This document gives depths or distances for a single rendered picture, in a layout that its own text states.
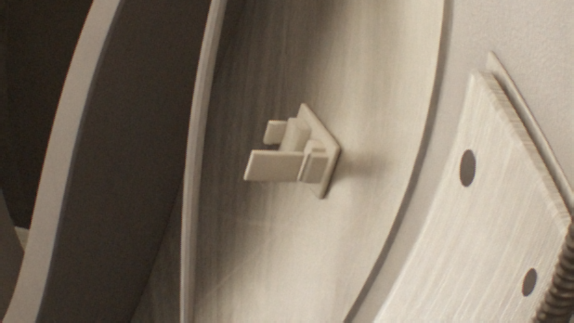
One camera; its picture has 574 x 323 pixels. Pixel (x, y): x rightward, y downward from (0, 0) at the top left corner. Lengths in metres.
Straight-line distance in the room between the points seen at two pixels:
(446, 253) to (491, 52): 0.06
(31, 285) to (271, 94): 0.15
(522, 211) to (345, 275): 0.13
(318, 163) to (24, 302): 0.19
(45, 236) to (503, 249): 0.26
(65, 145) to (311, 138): 0.10
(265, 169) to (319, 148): 0.02
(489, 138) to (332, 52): 0.11
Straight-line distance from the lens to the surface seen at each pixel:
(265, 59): 0.98
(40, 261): 1.05
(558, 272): 0.77
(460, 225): 0.86
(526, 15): 0.84
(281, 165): 0.94
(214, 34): 0.94
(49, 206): 1.03
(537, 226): 0.81
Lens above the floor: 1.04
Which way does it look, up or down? 5 degrees down
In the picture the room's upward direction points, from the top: 5 degrees clockwise
